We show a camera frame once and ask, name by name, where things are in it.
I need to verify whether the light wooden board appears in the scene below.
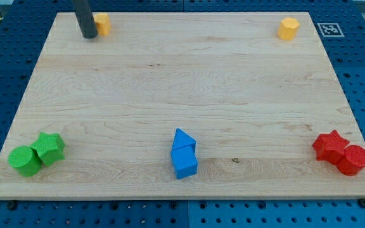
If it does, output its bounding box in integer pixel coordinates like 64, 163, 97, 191
0, 12, 365, 201

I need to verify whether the red cylinder block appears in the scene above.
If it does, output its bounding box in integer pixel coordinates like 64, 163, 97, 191
336, 145, 365, 176

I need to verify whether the yellow octagon block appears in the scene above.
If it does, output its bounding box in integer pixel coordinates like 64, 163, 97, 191
278, 17, 300, 41

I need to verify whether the red star block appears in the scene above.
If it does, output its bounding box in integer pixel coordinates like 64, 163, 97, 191
312, 130, 350, 165

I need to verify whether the yellow hexagon block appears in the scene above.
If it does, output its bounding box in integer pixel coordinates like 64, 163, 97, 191
94, 13, 112, 36

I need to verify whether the green star block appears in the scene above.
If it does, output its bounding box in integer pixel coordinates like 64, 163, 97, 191
30, 132, 65, 167

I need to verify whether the blue cube block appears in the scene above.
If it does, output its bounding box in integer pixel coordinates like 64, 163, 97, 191
170, 146, 198, 179

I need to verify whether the white fiducial marker tag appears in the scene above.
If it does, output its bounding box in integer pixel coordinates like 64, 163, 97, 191
317, 22, 344, 37

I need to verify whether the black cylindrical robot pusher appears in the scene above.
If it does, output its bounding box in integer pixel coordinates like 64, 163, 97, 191
71, 0, 98, 39

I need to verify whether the green cylinder block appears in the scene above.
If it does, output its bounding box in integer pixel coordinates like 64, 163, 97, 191
8, 146, 42, 177

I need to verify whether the blue triangle block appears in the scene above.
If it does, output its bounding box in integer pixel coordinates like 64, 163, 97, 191
172, 128, 196, 153

